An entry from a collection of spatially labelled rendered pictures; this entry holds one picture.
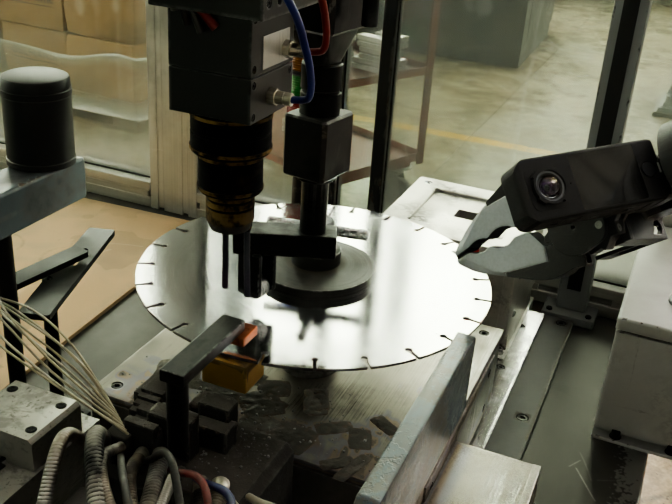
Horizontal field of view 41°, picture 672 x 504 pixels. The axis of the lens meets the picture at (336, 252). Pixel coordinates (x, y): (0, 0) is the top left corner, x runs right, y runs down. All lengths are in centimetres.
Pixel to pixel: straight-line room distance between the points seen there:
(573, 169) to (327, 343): 24
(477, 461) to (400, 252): 22
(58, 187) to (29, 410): 19
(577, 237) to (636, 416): 36
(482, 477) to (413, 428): 27
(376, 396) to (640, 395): 29
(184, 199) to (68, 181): 63
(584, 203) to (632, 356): 38
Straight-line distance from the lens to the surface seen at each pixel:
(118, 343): 111
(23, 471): 76
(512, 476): 83
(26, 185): 78
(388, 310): 78
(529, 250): 71
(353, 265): 83
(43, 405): 78
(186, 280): 82
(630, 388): 99
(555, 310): 124
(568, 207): 61
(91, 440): 66
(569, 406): 107
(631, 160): 65
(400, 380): 87
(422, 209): 113
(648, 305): 99
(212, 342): 67
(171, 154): 143
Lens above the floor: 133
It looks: 26 degrees down
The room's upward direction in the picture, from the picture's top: 4 degrees clockwise
